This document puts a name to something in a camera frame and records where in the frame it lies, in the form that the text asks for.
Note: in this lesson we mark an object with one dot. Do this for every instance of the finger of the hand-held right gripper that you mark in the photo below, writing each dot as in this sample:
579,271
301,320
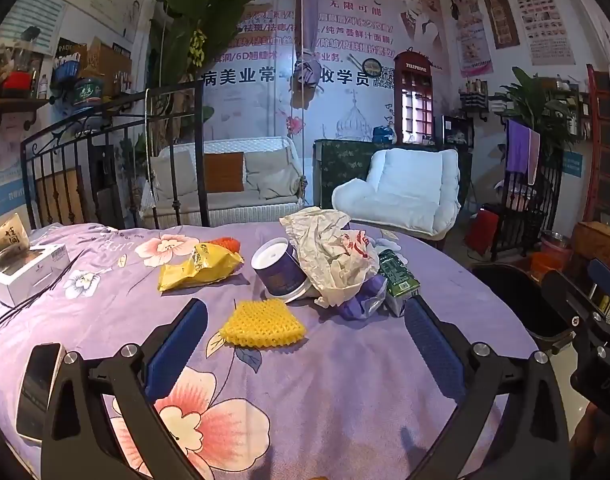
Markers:
605,275
565,295

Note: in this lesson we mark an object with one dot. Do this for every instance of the purple plastic bag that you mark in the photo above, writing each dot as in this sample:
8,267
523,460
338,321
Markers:
360,302

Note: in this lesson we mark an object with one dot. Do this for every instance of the brown paper bag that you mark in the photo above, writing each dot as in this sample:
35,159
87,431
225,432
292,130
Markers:
5,245

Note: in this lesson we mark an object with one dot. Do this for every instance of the purple towel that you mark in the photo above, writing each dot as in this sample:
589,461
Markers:
519,145

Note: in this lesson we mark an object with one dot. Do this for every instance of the red bag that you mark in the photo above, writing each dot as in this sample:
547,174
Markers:
482,235

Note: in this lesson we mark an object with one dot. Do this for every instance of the brown patterned box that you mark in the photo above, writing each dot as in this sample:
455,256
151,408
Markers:
597,245

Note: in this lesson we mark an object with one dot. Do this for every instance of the blue wall sign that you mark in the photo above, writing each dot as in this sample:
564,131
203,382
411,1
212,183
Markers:
572,165

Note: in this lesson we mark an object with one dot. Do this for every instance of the large wall banner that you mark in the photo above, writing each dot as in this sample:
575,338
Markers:
345,35

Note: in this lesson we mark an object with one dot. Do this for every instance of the red ladder shelf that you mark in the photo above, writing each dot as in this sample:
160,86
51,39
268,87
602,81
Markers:
602,150

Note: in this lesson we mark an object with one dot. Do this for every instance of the hanging purple cloth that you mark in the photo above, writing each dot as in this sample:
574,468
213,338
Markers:
307,10

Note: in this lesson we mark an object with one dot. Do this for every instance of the smartphone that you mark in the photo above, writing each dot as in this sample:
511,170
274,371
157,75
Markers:
35,390

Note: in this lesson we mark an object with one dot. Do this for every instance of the wooden panel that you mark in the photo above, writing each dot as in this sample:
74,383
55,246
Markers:
60,197

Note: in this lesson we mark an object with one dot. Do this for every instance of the brown tower poster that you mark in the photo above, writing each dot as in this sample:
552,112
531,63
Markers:
499,10

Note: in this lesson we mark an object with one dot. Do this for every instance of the blue bag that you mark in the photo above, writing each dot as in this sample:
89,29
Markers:
384,133

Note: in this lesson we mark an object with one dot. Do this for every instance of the banana plant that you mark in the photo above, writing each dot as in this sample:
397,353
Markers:
215,5

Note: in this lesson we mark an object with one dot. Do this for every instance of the black iron bed frame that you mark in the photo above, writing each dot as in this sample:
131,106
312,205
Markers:
203,150

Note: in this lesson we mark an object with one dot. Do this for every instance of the metal basin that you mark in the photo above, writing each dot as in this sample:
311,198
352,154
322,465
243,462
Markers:
556,237

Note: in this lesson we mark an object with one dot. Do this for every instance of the orange cushion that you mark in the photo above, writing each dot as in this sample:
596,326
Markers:
224,172

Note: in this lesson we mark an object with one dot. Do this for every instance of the pink basin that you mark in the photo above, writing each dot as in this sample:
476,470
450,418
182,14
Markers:
557,252

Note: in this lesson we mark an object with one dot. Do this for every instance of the yellow foam fruit net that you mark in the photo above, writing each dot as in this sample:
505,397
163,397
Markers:
262,322

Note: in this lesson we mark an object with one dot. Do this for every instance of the yellow snack bag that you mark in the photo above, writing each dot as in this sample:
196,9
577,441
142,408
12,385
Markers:
195,270

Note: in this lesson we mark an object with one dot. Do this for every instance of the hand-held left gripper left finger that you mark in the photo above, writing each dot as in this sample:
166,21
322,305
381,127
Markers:
177,345

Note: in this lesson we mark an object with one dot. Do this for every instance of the person's right hand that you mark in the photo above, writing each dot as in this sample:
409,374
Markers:
597,440

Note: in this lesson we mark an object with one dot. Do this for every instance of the pink towel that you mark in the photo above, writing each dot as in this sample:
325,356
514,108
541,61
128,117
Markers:
535,157

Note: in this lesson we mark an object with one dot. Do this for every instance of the orange bucket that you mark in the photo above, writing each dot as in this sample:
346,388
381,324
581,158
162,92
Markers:
547,267

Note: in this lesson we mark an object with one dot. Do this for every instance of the wooden wall shelf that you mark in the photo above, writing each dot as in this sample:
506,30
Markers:
15,105

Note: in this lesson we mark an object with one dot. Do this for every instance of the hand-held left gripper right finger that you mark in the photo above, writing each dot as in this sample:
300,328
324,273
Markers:
432,350

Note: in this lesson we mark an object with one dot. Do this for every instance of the potted green plant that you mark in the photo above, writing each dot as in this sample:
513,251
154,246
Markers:
540,105

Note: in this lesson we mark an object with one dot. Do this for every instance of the pink wall poster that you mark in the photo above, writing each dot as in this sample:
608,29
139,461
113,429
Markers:
470,30

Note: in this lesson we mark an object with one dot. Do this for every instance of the eyebrow chart poster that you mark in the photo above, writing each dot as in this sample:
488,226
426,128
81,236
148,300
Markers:
540,15

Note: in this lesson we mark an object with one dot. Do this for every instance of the green drink carton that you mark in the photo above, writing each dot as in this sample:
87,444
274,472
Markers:
397,275

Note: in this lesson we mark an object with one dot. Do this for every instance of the purple paper cup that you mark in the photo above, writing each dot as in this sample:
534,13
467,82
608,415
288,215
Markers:
280,275

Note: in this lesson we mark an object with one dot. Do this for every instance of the white paper wrapper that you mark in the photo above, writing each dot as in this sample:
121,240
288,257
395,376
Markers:
325,245

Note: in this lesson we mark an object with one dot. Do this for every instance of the white padded armchair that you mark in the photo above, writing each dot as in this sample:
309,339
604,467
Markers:
410,185

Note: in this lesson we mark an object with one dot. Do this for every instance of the black display box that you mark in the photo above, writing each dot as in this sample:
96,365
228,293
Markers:
457,131

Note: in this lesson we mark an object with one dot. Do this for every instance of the green round tub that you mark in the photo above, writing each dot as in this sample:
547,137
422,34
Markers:
89,94

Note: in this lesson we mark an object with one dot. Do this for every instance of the black metal rack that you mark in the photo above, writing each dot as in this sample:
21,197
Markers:
545,200

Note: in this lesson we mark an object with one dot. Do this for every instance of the brown cardboard box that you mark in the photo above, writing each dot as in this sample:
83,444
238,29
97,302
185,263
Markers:
107,65

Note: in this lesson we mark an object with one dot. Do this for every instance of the white cardboard box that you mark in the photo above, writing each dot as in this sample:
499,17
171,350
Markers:
35,270

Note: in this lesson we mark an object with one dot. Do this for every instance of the wall shelf with bottles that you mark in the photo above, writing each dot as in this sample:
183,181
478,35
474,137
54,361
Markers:
475,97

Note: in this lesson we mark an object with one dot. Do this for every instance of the blue basket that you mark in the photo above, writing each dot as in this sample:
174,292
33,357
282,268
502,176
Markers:
66,71

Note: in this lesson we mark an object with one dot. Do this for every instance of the red telephone booth cabinet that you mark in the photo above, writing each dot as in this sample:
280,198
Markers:
413,67

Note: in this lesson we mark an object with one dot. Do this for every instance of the white wicker swing sofa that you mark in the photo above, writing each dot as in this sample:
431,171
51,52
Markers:
235,215

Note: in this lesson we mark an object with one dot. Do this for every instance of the red lidded container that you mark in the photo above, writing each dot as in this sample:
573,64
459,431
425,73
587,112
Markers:
17,85

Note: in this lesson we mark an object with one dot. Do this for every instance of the black trash bin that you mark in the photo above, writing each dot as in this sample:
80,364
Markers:
515,290

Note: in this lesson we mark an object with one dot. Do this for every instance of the beige cushion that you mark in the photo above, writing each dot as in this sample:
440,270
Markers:
270,175
172,180

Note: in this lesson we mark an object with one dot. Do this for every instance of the green patterned cabinet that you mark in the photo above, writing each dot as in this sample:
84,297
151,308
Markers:
345,160

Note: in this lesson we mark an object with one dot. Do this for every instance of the purple floral bedsheet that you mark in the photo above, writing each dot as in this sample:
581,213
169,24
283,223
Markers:
335,385

